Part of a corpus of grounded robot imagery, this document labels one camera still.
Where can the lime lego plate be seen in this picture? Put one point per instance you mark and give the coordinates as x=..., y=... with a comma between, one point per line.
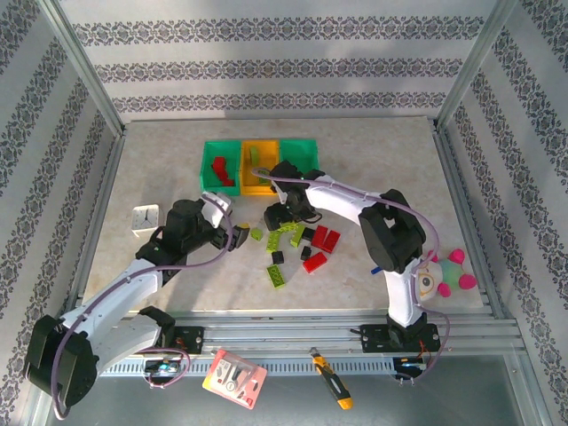
x=275, y=243
x=288, y=228

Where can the small lime lego brick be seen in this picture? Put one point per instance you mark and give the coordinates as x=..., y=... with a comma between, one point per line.
x=256, y=234

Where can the black lego brick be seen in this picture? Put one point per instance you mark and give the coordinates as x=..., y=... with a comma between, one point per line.
x=306, y=253
x=278, y=257

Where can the red lego brick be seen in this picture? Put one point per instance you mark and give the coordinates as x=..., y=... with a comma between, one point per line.
x=315, y=262
x=226, y=178
x=218, y=164

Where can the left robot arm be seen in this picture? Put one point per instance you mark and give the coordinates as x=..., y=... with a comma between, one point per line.
x=111, y=293

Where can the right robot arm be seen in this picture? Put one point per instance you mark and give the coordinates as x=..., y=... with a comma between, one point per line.
x=337, y=199

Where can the green plastic bin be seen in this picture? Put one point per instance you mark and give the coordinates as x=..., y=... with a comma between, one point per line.
x=302, y=153
x=208, y=177

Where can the yellow plastic bin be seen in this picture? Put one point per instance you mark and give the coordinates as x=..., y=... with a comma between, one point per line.
x=266, y=155

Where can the large red lego assembly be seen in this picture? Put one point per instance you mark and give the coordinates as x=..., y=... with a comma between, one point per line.
x=326, y=239

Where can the white square analog clock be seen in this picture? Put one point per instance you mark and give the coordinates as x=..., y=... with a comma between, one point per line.
x=145, y=219

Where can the long lime lego brick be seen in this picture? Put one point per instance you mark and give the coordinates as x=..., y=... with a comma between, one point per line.
x=277, y=278

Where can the red blister pack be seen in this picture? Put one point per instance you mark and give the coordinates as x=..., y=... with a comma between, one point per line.
x=235, y=379

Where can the small circuit board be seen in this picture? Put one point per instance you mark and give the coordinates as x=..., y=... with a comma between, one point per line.
x=162, y=367

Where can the yellow black utility knife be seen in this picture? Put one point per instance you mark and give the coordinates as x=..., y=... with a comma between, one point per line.
x=330, y=377

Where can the white and pink plush toy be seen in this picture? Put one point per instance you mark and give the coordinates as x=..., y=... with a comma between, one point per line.
x=452, y=270

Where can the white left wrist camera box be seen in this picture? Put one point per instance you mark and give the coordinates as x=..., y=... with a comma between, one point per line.
x=217, y=208

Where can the aluminium rear frame rail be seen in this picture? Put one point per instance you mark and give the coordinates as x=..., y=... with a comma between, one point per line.
x=310, y=119

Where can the aluminium side frame rail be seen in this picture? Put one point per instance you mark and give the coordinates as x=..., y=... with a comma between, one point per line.
x=465, y=213
x=99, y=213

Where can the aluminium front mounting rail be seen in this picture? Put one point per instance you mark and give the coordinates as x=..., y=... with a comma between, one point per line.
x=275, y=330

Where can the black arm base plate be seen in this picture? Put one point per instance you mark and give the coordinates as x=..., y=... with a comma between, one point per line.
x=191, y=339
x=373, y=339

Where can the aluminium frame post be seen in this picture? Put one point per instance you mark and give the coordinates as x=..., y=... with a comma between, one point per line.
x=84, y=66
x=475, y=57

